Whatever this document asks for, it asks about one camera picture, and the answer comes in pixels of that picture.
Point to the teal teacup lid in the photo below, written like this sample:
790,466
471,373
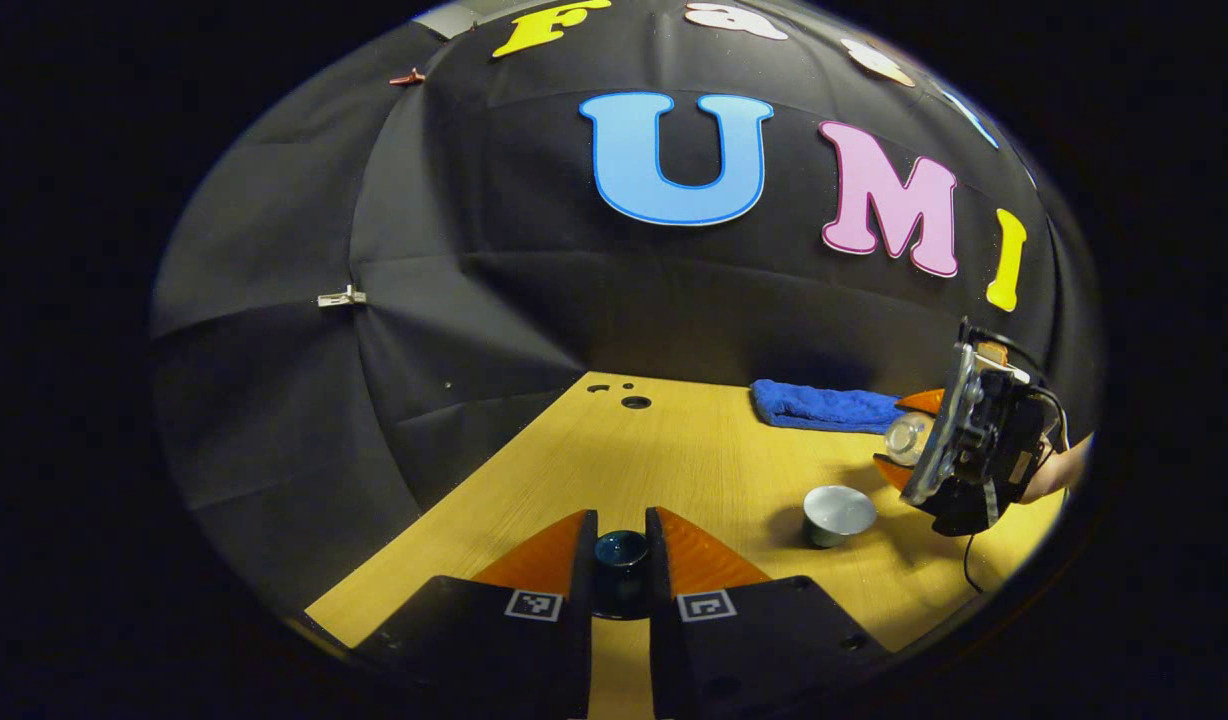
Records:
621,560

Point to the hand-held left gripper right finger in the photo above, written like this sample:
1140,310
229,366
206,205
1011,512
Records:
662,660

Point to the red cloth clip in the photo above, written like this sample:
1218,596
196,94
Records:
407,77

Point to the brown toast slice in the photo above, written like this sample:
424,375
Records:
994,352

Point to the blue folded towel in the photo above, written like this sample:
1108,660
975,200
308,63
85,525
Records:
824,407

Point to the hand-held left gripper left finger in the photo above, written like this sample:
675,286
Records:
582,660

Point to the black backdrop cloth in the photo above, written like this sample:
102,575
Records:
474,300

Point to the white cloth clip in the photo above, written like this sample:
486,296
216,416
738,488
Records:
340,297

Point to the clear plastic water bottle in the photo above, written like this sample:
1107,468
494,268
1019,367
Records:
906,438

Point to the teal and white teacup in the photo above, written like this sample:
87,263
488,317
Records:
834,515

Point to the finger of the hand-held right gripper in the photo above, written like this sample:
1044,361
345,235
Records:
922,401
892,472

